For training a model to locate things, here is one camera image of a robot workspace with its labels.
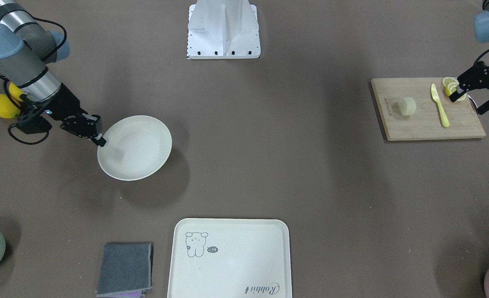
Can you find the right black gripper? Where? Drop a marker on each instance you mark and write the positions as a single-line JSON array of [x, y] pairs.
[[67, 104]]

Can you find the cream round plate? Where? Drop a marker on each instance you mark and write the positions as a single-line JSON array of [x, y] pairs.
[[136, 147]]

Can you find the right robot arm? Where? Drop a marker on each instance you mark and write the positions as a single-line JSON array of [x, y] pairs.
[[26, 49]]

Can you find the pale white bun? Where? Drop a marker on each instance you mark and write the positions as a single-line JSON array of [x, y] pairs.
[[407, 106]]

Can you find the cream rabbit serving tray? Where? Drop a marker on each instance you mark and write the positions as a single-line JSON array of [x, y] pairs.
[[230, 258]]

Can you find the lemon slices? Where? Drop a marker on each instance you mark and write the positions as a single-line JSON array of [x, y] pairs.
[[450, 85]]

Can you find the yellow plastic knife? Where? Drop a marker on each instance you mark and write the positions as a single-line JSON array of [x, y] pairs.
[[441, 112]]

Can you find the bamboo cutting board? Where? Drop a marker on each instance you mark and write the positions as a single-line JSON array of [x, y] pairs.
[[425, 123]]

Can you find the yellow lemon lower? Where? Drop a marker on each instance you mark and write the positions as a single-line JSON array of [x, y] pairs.
[[15, 92]]

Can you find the yellow lemon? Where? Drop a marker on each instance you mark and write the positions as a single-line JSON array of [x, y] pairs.
[[7, 109], [15, 92]]

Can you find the yellow lemon upper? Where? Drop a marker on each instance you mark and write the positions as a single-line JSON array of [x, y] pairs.
[[7, 109]]

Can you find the folded grey cloth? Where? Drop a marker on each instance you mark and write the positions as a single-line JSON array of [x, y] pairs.
[[126, 270]]

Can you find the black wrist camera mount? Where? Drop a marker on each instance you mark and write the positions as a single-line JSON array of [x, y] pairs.
[[31, 122]]

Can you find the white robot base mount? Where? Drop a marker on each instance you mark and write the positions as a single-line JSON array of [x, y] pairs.
[[223, 29]]

